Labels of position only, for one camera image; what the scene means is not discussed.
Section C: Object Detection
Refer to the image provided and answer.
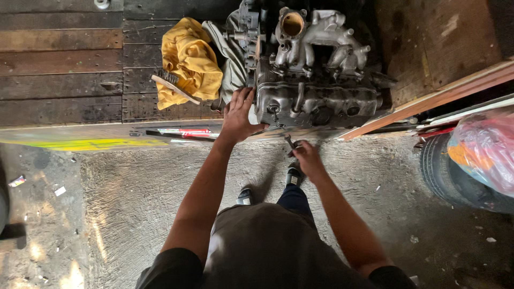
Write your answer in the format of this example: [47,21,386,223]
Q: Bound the black rubber tyre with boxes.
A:
[419,132,514,214]

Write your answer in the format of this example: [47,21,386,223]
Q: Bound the person's blue trousers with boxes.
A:
[276,185,316,225]

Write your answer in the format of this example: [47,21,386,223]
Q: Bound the person's right hand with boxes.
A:
[288,140,325,179]

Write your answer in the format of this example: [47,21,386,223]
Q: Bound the grey cloth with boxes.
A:
[201,10,258,123]

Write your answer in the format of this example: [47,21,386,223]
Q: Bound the person's shoe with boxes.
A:
[236,188,254,206]
[285,161,306,188]

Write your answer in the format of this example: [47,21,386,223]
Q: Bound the steel wrench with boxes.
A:
[284,134,303,151]

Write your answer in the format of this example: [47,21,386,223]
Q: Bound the yellow cloth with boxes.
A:
[156,17,224,111]

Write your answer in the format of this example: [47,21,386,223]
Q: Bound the person's left shoe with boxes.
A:
[236,188,254,206]

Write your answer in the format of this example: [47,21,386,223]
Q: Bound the person's left hand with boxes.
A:
[220,86,270,144]

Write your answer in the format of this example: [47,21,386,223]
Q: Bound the wooden handled wire brush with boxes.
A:
[151,69,201,106]

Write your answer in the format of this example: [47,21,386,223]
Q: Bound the pink plastic bag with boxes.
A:
[447,108,514,198]

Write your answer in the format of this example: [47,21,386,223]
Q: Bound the person's right shoe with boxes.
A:
[285,161,306,188]

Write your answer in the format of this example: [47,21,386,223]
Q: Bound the person's dark shirt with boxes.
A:
[135,203,418,289]

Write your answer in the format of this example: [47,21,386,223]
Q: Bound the long wooden plank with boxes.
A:
[338,61,514,141]

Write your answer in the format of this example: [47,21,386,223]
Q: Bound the grey metal car engine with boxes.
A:
[223,0,398,130]

